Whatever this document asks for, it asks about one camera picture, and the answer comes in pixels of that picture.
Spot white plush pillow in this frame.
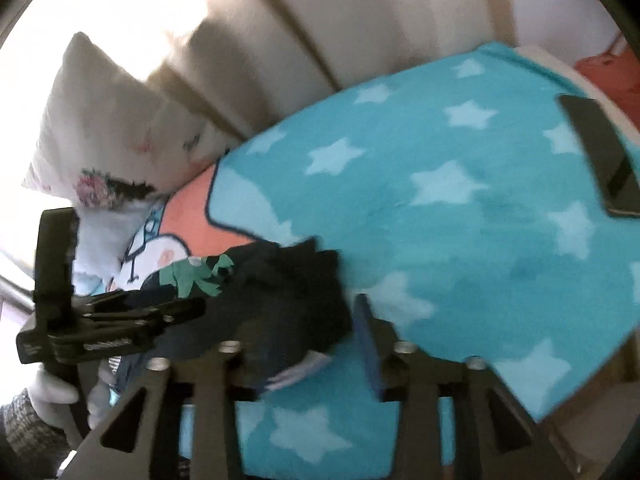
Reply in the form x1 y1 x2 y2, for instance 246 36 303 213
72 200 155 296

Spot white floral pillow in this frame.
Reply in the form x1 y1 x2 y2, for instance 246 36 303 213
25 32 239 209

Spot turquoise cartoon star blanket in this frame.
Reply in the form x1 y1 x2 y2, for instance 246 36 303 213
104 41 640 480

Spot black smartphone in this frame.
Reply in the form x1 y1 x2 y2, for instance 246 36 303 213
556 94 640 219

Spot red orange cushion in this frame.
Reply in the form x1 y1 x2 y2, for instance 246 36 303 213
575 46 640 128

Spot black white striped pants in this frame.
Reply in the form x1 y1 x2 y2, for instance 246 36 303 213
106 236 354 394

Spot white gloved left hand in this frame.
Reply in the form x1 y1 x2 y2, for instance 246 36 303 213
27 361 115 432

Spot beige padded headboard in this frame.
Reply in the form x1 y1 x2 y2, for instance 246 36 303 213
148 0 516 139

